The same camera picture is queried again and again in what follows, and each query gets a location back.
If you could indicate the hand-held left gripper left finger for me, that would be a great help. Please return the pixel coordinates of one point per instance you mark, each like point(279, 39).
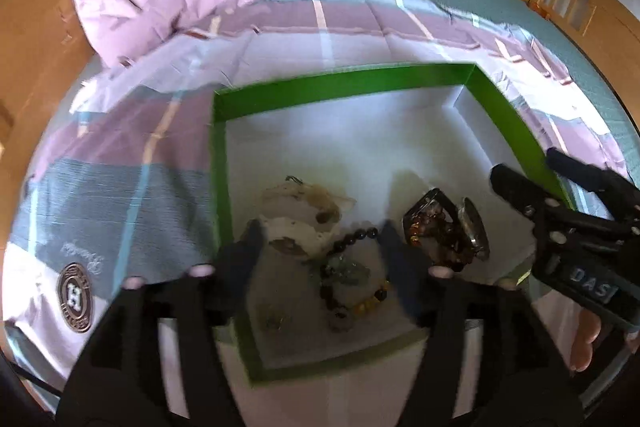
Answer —
point(245, 257)

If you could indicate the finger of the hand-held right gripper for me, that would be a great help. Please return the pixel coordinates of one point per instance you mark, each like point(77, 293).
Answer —
point(520, 192)
point(590, 177)

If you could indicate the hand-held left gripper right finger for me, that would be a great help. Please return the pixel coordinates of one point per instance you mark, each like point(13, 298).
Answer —
point(400, 262)

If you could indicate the green jade pendant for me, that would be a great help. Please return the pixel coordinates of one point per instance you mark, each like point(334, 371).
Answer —
point(345, 272)

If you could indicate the metal wristwatch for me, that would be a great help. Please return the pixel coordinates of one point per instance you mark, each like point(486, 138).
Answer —
point(475, 227)

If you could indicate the green cardboard box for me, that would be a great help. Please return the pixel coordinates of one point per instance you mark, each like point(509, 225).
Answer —
point(350, 142)

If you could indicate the plaid bed blanket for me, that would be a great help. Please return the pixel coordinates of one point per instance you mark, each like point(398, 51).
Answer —
point(125, 147)

